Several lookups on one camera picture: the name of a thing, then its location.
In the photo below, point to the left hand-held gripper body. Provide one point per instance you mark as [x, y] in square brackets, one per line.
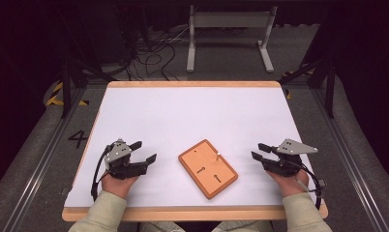
[118, 154]

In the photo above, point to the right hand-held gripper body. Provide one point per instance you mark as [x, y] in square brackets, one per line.
[292, 148]

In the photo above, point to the orange wooden board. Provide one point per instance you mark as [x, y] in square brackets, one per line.
[195, 161]

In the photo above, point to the person's left hand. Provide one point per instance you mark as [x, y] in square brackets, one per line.
[116, 186]

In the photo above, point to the person's right hand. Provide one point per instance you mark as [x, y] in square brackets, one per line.
[291, 185]

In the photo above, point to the small metal screw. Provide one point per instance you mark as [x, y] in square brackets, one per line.
[217, 156]

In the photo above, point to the yellow black hazard tape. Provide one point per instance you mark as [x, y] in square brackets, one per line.
[288, 94]
[55, 96]

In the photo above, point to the person's body in beige clothing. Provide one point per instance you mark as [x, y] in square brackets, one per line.
[163, 227]

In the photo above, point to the grey metal stand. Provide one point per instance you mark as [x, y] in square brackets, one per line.
[231, 20]

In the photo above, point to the small grey table bracket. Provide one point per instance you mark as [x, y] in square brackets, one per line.
[322, 183]
[65, 191]

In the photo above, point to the aluminium floor rail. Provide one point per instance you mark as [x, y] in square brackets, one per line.
[44, 167]
[350, 161]

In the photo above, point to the black metal frame stand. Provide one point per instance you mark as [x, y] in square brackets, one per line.
[329, 90]
[66, 93]

